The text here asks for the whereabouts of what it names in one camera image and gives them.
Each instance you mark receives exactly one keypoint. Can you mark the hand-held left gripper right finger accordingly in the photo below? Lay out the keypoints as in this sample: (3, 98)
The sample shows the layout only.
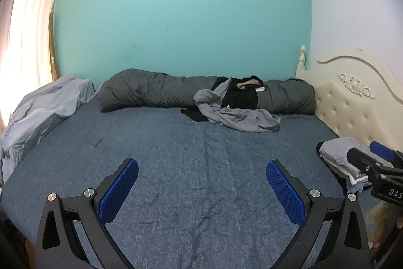
(285, 193)

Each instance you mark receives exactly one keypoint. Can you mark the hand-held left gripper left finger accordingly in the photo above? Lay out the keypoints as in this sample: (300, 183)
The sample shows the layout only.
(119, 190)

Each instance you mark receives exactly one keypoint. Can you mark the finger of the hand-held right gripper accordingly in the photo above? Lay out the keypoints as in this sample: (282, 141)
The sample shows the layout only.
(382, 149)
(359, 158)

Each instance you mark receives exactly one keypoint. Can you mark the grey fleece pants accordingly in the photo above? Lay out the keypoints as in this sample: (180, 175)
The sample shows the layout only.
(245, 121)

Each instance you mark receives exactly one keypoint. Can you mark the stack of folded clothes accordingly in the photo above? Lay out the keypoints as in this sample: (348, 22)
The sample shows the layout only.
(337, 152)

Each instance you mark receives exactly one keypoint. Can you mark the pile of black clothes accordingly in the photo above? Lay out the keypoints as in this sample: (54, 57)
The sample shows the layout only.
(242, 97)

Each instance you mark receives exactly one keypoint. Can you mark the cream tufted headboard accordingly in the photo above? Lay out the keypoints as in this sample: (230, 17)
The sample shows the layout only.
(346, 105)

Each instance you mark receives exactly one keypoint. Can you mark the bed with blue sheet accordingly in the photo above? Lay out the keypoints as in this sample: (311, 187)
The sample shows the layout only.
(176, 168)

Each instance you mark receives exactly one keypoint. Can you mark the rolled dark grey duvet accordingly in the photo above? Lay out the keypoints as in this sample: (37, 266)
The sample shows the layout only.
(148, 89)

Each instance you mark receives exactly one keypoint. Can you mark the light grey-blue blanket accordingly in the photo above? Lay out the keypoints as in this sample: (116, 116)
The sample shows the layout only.
(41, 108)

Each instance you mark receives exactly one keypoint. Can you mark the pink curtain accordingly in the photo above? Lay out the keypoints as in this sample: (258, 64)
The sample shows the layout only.
(28, 20)

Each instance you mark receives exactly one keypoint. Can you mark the wooden window frame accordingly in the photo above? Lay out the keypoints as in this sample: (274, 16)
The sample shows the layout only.
(53, 48)

